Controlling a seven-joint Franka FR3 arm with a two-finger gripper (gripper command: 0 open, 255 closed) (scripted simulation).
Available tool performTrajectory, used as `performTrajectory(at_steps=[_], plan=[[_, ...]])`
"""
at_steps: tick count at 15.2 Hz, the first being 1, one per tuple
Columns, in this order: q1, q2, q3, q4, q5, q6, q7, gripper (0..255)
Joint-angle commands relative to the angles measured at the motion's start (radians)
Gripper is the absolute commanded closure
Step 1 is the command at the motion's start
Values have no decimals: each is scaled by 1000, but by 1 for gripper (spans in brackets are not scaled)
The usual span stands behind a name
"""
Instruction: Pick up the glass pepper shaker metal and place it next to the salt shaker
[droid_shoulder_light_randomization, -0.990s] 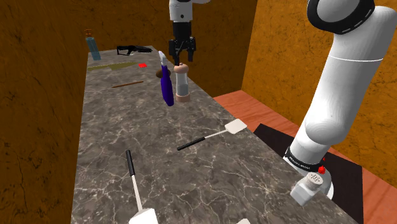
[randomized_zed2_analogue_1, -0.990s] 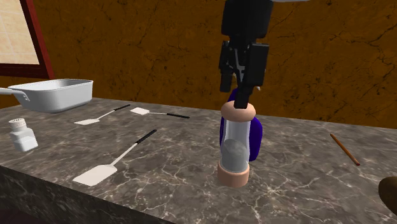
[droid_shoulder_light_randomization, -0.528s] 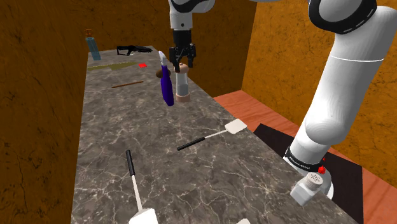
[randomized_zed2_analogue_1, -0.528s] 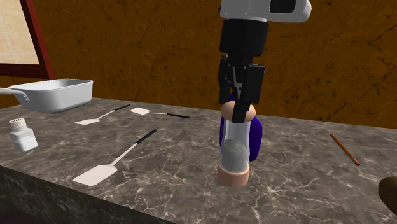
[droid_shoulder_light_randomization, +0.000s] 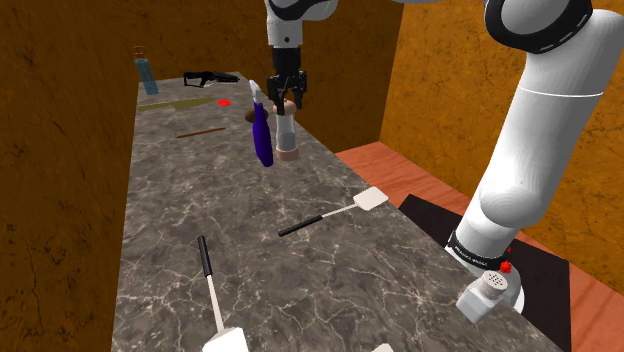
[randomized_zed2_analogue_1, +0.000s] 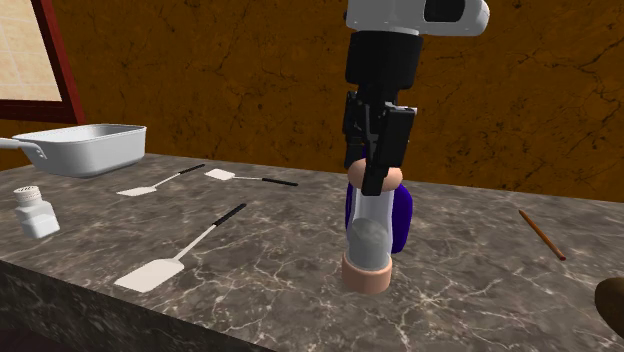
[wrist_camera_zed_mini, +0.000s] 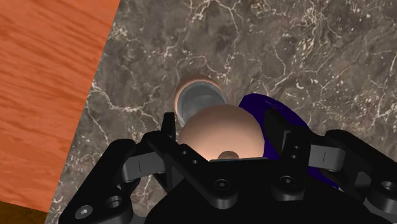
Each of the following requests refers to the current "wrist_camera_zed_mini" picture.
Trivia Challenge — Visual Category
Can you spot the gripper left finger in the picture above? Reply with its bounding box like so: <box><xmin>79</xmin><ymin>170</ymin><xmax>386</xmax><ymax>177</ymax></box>
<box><xmin>58</xmin><ymin>111</ymin><xmax>240</xmax><ymax>224</ymax></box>

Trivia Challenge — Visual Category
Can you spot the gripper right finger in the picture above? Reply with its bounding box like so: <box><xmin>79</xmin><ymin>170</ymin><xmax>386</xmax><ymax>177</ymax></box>
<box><xmin>263</xmin><ymin>108</ymin><xmax>397</xmax><ymax>216</ymax></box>

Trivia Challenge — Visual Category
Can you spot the dark blue plate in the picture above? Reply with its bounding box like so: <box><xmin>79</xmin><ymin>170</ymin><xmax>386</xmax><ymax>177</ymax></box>
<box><xmin>238</xmin><ymin>93</ymin><xmax>342</xmax><ymax>191</ymax></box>

